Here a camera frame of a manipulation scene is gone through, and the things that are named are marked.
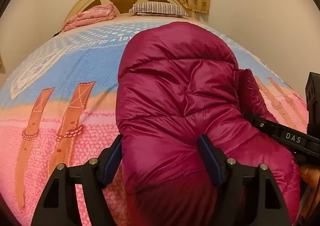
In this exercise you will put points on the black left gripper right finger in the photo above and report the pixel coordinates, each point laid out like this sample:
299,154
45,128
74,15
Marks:
246,195

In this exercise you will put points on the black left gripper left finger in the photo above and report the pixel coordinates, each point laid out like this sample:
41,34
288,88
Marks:
58,203

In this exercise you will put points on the magenta puffer jacket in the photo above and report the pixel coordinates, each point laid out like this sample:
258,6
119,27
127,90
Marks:
177,82

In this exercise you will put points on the person's right hand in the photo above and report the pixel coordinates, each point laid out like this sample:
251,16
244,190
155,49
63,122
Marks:
310,175

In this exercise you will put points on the pink and blue bedspread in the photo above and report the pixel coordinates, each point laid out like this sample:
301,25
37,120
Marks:
60,103

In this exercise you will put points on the folded pink blanket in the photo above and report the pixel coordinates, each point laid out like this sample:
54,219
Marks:
96,14

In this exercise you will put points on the striped pillow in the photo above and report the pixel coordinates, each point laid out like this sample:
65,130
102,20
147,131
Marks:
158,8

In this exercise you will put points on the black camera box with screen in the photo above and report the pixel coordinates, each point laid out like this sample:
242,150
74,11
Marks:
312,91

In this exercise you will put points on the beige curtain on side wall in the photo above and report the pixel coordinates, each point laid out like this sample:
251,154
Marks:
2,68

